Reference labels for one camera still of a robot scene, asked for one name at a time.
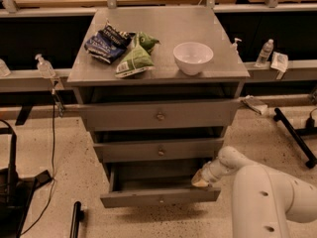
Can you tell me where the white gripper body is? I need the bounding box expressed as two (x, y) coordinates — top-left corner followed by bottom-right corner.
(201, 159), (232, 186)

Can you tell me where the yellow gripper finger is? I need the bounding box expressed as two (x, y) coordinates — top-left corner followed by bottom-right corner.
(191, 178), (209, 187)
(193, 169), (203, 179)

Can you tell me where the grey bottom drawer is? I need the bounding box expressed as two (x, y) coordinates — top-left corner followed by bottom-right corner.
(101, 159), (221, 208)

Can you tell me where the grey drawer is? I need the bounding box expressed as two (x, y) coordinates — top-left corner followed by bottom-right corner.
(78, 100), (240, 131)
(94, 138), (224, 163)
(101, 159), (221, 208)

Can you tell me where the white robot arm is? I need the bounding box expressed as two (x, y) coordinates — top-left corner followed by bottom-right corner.
(191, 146), (317, 238)

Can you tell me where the grey middle drawer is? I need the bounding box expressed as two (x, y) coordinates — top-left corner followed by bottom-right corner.
(94, 138), (224, 163)

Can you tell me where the grey top drawer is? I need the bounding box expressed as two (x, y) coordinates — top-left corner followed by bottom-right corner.
(78, 100), (240, 131)

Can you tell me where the grey three-drawer cabinet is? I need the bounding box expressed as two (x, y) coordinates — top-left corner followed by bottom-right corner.
(66, 5), (251, 209)

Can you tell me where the black stand base right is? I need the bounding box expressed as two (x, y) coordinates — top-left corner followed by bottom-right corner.
(273, 108), (317, 169)

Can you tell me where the white bowl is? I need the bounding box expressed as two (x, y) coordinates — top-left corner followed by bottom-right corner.
(173, 42), (214, 75)

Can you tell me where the black bar on floor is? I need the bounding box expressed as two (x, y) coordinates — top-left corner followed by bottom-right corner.
(69, 201), (84, 238)

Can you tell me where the white paper packet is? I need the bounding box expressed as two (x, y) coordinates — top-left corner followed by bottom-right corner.
(270, 52), (288, 79)

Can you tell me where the small pump bottle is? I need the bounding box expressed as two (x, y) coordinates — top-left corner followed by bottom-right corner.
(232, 38), (242, 54)

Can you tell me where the green chip bag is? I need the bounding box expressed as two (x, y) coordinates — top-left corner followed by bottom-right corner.
(115, 32), (159, 78)

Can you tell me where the clear water bottle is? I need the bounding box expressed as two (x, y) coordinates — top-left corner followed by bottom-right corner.
(255, 39), (273, 67)

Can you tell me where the blue chip bag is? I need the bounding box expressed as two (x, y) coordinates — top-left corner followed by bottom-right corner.
(84, 22), (135, 64)

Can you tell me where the black equipment stand left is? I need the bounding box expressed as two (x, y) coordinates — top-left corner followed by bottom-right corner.
(0, 120), (53, 238)

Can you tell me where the clear sanitizer bottle left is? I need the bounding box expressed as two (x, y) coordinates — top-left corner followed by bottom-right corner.
(35, 54), (55, 78)

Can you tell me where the crumpled packet on rail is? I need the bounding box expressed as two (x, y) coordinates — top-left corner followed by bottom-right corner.
(242, 95), (267, 115)

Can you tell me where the black cable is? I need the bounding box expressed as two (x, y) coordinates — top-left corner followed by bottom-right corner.
(19, 79), (65, 237)

